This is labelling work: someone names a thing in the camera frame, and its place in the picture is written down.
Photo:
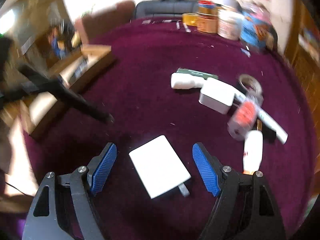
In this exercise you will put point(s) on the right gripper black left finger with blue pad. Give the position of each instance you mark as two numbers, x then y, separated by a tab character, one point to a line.
47	216

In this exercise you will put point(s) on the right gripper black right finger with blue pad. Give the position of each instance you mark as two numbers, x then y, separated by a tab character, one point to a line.
245	207

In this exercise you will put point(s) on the white bottle orange cap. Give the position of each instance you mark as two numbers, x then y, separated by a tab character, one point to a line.
253	152

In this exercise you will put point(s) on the white paint marker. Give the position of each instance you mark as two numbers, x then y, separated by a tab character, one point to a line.
266	119

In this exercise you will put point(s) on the white small bottle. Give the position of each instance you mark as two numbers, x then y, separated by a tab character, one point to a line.
186	81

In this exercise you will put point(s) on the black gold lipstick tube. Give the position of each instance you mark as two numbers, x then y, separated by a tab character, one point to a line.
259	125

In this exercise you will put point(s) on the white power adapter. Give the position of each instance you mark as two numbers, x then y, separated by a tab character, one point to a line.
217	95

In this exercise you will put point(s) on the green marker pen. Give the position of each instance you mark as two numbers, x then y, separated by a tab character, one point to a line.
196	73

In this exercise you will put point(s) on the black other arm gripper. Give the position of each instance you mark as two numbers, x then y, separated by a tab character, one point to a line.
38	83

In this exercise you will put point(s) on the wooden organizer box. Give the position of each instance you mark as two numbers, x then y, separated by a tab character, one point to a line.
78	70

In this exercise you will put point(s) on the black tape roll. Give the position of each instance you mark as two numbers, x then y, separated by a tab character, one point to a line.
247	83

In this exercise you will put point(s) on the purple velvet tablecloth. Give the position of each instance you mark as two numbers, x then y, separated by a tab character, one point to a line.
137	92

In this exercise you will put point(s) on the small blue battery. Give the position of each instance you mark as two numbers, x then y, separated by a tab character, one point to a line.
246	51

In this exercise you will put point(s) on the brown pink chair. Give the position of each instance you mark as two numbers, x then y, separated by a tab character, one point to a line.
97	23

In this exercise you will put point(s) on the wooden brick pattern cabinet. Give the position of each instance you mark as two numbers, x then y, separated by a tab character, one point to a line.
302	52

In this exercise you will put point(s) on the blue cartoon label jar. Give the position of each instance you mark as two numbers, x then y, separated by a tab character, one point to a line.
256	25

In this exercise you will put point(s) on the white label jar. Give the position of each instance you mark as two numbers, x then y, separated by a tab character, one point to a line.
229	24

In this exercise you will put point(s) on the yellow tape roll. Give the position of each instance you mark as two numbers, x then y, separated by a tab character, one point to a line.
190	19

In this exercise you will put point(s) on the orange label jar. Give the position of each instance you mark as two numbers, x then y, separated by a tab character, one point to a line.
207	17

